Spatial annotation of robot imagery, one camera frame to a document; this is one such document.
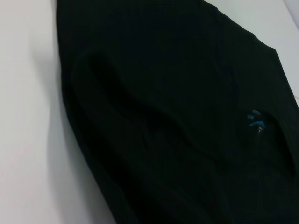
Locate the black shirt with FREE print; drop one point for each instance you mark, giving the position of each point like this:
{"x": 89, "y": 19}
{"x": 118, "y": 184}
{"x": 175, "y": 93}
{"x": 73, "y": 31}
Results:
{"x": 175, "y": 116}

